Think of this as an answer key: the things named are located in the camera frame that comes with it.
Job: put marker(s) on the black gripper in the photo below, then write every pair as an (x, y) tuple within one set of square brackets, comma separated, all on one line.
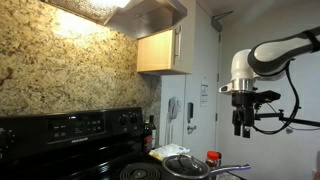
[(245, 113)]

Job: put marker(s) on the glass pot lid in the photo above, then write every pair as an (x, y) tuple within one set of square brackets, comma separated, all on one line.
[(180, 166)]

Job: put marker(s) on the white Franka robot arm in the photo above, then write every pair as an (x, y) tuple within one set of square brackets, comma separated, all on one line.
[(273, 53)]

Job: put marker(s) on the spice jar with red lid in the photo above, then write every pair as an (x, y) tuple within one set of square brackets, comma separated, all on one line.
[(213, 159)]

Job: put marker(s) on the white paper sign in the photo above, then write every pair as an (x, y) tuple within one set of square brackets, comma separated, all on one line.
[(204, 95)]

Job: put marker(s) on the black door lock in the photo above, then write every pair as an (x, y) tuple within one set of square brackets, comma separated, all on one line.
[(190, 111)]

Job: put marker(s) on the white door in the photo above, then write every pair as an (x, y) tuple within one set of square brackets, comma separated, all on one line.
[(206, 60)]

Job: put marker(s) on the dark bottle with white label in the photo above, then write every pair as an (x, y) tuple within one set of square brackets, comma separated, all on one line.
[(153, 131)]

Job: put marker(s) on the dark bottle with red label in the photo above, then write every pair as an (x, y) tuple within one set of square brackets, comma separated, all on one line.
[(147, 136)]

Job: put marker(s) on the black stove knob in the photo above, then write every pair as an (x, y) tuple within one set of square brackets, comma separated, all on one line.
[(5, 136), (124, 119), (133, 118)]

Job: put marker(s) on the grey door closer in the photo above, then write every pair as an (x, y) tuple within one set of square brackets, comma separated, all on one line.
[(216, 24)]

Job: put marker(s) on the black coil burner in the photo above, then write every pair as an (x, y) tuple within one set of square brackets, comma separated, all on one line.
[(140, 172)]

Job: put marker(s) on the steel range hood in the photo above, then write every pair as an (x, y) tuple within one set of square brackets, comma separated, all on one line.
[(146, 20)]

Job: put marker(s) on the black electric stove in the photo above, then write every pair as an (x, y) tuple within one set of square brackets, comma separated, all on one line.
[(66, 150)]

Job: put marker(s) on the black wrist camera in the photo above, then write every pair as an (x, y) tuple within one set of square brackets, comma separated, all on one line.
[(268, 96)]

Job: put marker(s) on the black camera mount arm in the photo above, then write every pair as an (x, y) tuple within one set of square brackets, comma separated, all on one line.
[(300, 121)]

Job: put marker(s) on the white wall phone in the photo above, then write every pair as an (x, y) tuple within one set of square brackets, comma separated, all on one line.
[(173, 108)]

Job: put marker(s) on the light wood wall cabinet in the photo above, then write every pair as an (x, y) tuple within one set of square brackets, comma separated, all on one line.
[(155, 51)]

